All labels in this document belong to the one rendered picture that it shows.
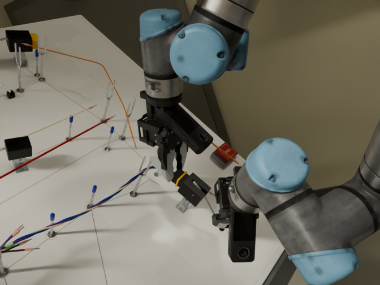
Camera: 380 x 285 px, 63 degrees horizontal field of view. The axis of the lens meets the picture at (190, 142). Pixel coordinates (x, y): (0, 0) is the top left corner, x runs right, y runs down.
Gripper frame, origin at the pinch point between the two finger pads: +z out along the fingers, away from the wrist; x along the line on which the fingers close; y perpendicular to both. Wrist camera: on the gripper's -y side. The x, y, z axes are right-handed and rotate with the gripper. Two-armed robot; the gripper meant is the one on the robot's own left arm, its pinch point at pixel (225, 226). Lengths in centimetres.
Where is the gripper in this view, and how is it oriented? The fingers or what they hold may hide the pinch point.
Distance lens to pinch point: 73.9
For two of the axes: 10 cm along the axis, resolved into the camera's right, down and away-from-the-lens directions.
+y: -0.8, -9.0, 4.2
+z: -1.2, 4.3, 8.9
